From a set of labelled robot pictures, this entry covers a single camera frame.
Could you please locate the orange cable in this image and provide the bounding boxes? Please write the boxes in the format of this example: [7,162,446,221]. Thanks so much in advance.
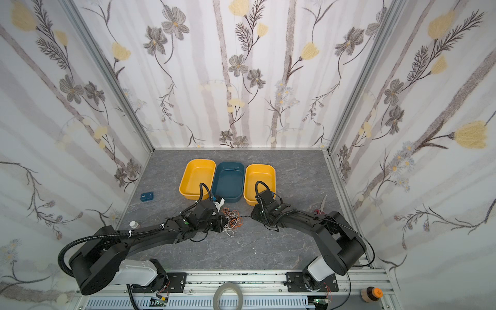
[221,208,244,230]

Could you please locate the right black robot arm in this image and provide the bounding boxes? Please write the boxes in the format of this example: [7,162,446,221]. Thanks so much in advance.
[251,190,367,291]

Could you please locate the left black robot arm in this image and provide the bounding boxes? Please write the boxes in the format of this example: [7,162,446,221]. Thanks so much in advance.
[58,200,228,295]

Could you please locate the right yellow plastic tray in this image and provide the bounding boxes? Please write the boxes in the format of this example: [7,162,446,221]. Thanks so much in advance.
[243,163,276,207]

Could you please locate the yellow plastic tray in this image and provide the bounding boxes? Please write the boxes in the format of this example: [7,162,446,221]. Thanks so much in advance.
[243,163,276,207]
[179,159,216,200]

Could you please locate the left yellow plastic tray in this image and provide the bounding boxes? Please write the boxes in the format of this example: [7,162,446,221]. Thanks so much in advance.
[179,159,216,200]

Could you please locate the teal plastic tray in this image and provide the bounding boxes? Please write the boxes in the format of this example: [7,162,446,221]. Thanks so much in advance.
[211,161,245,203]

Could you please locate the small blue box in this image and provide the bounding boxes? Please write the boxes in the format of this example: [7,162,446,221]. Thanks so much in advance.
[140,192,154,202]

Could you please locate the small white bottle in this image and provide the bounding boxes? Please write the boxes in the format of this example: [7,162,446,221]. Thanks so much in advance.
[129,221,140,229]

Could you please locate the tape roll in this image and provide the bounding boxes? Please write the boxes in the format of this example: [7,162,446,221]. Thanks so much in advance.
[212,282,244,310]

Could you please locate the orange capped bottle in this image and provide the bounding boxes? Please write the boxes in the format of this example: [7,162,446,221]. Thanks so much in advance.
[360,287,384,303]

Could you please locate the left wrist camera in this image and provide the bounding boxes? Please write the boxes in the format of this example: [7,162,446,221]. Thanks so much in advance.
[213,196,225,212]

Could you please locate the red handled scissors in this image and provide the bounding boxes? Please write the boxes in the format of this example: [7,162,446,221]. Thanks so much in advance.
[314,195,327,215]

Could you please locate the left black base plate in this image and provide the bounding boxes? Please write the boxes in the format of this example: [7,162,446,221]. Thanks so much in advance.
[130,273,187,294]

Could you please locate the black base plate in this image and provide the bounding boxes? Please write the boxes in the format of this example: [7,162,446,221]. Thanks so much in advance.
[284,271,339,293]
[130,273,187,294]

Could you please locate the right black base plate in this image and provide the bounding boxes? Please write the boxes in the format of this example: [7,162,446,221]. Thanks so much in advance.
[284,271,339,293]

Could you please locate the aluminium mounting rail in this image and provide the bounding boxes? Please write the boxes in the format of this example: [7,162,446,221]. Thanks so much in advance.
[68,269,401,309]

